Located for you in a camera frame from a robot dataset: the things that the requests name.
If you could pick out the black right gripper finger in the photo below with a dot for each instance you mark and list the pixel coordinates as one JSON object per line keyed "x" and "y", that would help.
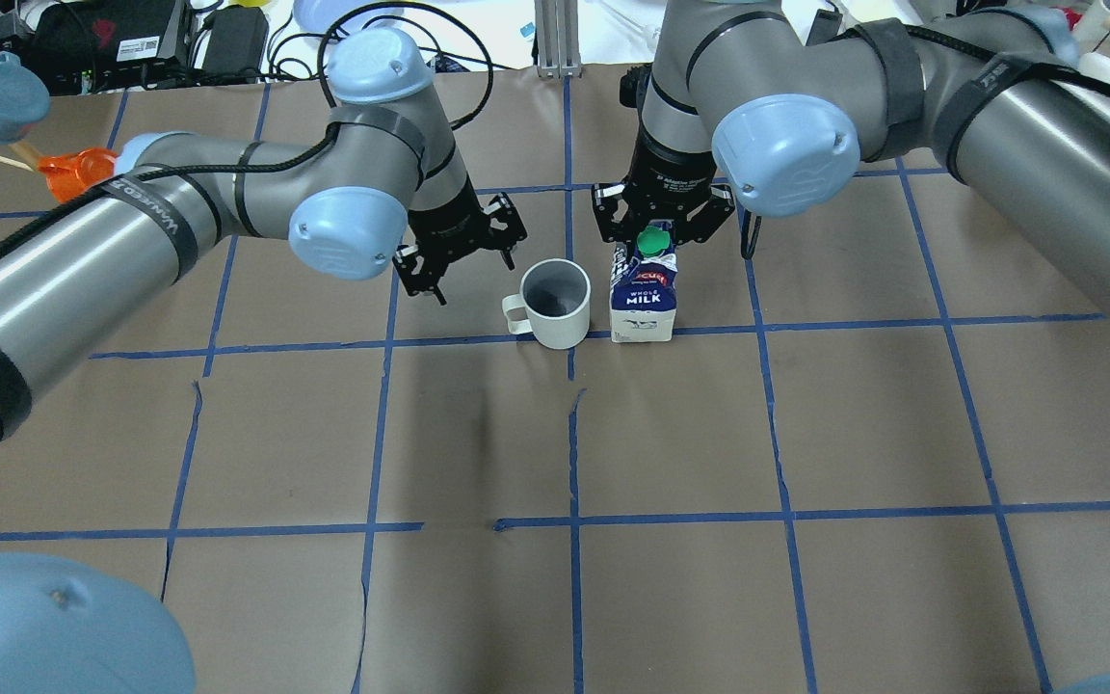
{"x": 620, "y": 211}
{"x": 706, "y": 219}

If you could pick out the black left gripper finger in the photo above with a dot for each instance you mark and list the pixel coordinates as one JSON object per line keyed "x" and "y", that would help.
{"x": 502, "y": 228}
{"x": 419, "y": 273}

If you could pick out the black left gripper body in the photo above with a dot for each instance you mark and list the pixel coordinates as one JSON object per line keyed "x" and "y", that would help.
{"x": 451, "y": 224}

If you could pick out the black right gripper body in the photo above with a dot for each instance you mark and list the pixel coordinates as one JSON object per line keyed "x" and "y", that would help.
{"x": 668, "y": 180}

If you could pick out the blue white milk carton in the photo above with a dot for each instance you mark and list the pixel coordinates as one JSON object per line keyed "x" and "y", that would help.
{"x": 642, "y": 301}

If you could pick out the white ribbed mug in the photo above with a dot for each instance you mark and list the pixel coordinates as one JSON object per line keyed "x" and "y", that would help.
{"x": 552, "y": 304}

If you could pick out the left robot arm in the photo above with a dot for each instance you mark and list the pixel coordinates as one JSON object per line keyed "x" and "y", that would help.
{"x": 384, "y": 188}

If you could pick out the orange cup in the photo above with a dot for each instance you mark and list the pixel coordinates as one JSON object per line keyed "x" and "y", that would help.
{"x": 69, "y": 175}

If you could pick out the light blue plate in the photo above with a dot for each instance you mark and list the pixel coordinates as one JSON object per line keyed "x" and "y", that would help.
{"x": 315, "y": 17}

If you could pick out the black power adapter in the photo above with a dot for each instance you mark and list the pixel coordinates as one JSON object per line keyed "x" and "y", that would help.
{"x": 234, "y": 47}

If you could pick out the black electronics box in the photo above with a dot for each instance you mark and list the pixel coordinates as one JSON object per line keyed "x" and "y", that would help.
{"x": 98, "y": 46}

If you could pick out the blue mug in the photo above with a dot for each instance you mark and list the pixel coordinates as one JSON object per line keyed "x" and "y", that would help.
{"x": 24, "y": 99}

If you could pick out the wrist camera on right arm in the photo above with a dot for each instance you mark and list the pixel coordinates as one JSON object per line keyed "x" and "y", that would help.
{"x": 634, "y": 86}

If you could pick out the aluminium frame post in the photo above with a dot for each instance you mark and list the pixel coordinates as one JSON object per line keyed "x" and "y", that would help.
{"x": 557, "y": 42}

